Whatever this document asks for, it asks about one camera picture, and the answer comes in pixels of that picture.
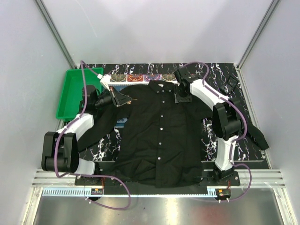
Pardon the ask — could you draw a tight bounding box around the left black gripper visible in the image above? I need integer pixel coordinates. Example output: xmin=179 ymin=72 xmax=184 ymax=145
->
xmin=94 ymin=86 xmax=132 ymax=109

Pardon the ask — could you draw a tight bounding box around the black button shirt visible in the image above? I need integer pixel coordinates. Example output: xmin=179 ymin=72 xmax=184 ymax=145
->
xmin=75 ymin=81 xmax=270 ymax=188

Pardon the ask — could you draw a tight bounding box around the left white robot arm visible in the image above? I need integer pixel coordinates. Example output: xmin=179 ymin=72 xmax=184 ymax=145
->
xmin=41 ymin=85 xmax=133 ymax=186

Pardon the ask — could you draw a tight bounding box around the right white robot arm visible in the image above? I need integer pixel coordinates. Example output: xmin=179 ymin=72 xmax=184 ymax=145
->
xmin=174 ymin=68 xmax=247 ymax=186

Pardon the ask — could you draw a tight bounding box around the black brooch box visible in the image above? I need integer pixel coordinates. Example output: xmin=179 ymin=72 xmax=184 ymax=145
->
xmin=226 ymin=76 xmax=239 ymax=92

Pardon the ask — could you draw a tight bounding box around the blue patterned placemat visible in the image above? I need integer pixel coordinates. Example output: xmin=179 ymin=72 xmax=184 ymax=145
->
xmin=97 ymin=74 xmax=189 ymax=131

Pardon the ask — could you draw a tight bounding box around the green plastic tray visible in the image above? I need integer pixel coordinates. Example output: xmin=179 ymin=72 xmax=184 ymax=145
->
xmin=56 ymin=67 xmax=104 ymax=121

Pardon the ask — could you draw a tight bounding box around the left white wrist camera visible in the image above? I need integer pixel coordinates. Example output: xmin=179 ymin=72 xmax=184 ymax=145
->
xmin=97 ymin=74 xmax=111 ymax=90

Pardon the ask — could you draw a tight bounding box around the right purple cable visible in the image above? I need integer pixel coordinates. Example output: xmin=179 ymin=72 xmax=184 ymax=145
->
xmin=185 ymin=61 xmax=253 ymax=203

